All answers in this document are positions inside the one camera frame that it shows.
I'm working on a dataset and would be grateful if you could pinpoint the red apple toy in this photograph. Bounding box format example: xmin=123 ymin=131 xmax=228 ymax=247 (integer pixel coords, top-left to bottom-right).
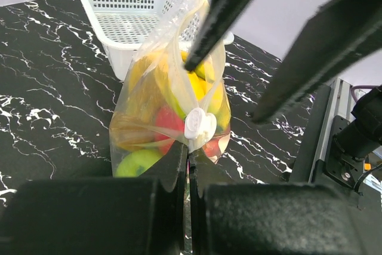
xmin=155 ymin=105 xmax=184 ymax=155

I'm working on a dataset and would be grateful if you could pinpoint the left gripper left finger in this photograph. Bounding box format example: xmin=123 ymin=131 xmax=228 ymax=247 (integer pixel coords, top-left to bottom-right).
xmin=1 ymin=142 xmax=187 ymax=254

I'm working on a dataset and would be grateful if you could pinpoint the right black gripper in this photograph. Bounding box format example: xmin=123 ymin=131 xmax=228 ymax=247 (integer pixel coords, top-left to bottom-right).
xmin=252 ymin=0 xmax=381 ymax=124

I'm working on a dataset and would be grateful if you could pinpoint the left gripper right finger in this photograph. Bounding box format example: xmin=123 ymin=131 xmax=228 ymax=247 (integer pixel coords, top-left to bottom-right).
xmin=189 ymin=150 xmax=381 ymax=254

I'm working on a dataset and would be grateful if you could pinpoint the white plastic basket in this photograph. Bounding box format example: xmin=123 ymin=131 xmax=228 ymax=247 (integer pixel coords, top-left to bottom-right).
xmin=67 ymin=0 xmax=235 ymax=82

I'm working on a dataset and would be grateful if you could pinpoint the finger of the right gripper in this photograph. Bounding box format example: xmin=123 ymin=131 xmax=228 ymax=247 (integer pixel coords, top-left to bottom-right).
xmin=185 ymin=0 xmax=251 ymax=72

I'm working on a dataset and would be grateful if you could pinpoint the clear dotted zip top bag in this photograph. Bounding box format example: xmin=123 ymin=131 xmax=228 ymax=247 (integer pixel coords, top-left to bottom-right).
xmin=109 ymin=0 xmax=230 ymax=175

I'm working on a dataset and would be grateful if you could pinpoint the yellow banana bunch toy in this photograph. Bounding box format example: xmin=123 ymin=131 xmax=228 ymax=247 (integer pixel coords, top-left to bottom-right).
xmin=128 ymin=50 xmax=231 ymax=131

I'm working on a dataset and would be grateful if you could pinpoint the black marble pattern mat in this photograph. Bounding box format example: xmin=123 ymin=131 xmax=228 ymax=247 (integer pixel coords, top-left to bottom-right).
xmin=1 ymin=0 xmax=316 ymax=208

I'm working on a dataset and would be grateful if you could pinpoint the green apple toy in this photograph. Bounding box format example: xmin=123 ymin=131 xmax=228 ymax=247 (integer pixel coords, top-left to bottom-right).
xmin=114 ymin=149 xmax=162 ymax=177

